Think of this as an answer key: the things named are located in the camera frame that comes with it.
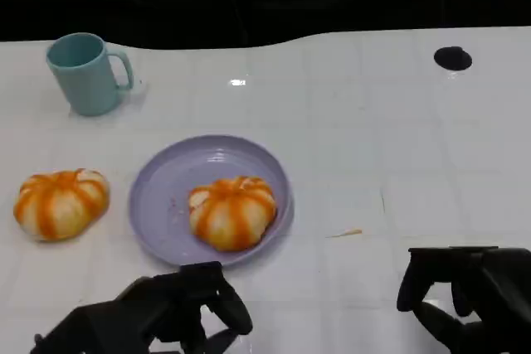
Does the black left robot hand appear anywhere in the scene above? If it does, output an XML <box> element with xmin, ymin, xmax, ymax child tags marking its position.
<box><xmin>29</xmin><ymin>261</ymin><xmax>254</xmax><ymax>354</ymax></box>

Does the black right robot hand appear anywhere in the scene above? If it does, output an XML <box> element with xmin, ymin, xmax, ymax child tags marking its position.
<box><xmin>396</xmin><ymin>245</ymin><xmax>531</xmax><ymax>354</ymax></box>

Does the orange and white bread roll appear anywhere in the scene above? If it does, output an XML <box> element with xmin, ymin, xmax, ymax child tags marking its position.
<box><xmin>12</xmin><ymin>167</ymin><xmax>111</xmax><ymax>242</ymax></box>
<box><xmin>188</xmin><ymin>175</ymin><xmax>278</xmax><ymax>252</ymax></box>

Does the lilac plate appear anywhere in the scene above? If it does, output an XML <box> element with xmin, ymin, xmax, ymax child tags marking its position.
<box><xmin>127</xmin><ymin>134</ymin><xmax>295</xmax><ymax>268</ymax></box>

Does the pale green mug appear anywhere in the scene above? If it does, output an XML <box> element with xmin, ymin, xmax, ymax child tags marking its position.
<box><xmin>45</xmin><ymin>32</ymin><xmax>136</xmax><ymax>118</ymax></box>

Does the black table cable hole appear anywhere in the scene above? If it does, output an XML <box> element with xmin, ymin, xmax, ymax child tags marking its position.
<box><xmin>433</xmin><ymin>46</ymin><xmax>473</xmax><ymax>70</ymax></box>

